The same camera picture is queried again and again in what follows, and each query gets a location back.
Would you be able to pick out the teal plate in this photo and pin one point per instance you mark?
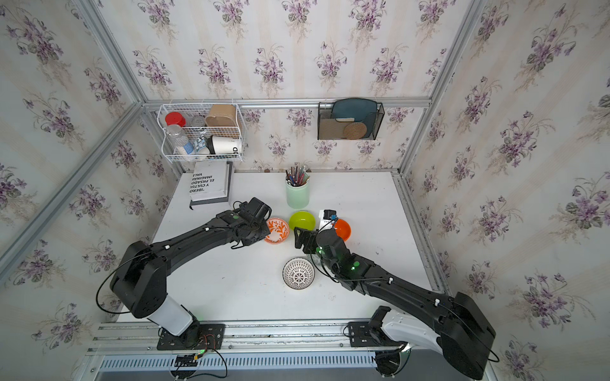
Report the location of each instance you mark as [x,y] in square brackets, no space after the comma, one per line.
[360,109]

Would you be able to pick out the coloured pencils bunch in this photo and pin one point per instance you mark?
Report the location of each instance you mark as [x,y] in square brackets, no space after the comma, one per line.
[297,176]

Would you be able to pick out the orange floral pattern bowl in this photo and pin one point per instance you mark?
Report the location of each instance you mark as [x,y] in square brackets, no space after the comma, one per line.
[278,230]

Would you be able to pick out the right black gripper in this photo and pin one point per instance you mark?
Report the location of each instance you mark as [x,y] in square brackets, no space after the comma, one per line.
[311,237]

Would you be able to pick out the brown cardboard box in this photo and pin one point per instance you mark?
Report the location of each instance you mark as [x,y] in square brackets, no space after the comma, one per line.
[222,115]

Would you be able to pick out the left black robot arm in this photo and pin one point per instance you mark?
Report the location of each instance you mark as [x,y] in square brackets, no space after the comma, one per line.
[140,281]

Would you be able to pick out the mint green pencil cup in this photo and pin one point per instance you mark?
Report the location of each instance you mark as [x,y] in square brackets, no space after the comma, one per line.
[298,197]

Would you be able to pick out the lime green plastic bowl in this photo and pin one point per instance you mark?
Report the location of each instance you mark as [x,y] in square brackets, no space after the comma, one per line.
[303,220]

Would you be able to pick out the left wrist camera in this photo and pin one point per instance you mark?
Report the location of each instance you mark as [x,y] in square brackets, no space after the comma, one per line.
[255,211]

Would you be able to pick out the white paper cup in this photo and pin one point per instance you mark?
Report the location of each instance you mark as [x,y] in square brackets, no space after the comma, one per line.
[224,146]

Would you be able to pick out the black mesh wall organizer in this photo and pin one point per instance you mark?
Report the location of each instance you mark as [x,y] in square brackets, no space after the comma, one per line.
[330,129]

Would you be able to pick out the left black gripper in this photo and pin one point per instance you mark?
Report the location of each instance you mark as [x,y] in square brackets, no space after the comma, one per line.
[266,228]

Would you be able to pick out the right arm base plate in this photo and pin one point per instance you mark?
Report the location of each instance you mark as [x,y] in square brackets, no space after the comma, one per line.
[369,333]

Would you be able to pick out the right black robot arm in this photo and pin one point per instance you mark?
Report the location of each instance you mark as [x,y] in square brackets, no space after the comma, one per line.
[465,335]

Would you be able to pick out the clear plastic bottle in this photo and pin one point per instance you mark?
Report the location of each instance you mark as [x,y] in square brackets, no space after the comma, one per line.
[179,139]

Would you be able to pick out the black white pattern bowl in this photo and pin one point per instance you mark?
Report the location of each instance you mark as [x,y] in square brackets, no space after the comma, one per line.
[298,274]

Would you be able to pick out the red lidded jar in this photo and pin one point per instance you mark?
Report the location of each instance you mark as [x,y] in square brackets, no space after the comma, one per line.
[175,118]

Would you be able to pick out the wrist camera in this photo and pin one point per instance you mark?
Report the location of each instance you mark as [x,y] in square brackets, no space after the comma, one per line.
[327,219]
[255,211]

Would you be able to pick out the orange plastic bowl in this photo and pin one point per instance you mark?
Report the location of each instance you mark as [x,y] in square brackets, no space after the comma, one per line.
[343,229]

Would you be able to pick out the round cork coaster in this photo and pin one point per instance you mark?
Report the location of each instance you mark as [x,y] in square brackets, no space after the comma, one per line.
[355,131]

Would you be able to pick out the white wire wall basket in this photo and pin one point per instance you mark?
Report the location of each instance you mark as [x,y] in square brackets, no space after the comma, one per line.
[198,132]

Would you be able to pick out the white grey book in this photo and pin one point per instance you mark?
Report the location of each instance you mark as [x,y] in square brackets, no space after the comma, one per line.
[211,183]

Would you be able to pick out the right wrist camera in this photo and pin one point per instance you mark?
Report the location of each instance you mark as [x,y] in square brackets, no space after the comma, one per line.
[327,219]

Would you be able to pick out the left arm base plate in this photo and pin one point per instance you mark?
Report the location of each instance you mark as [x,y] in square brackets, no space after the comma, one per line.
[197,336]

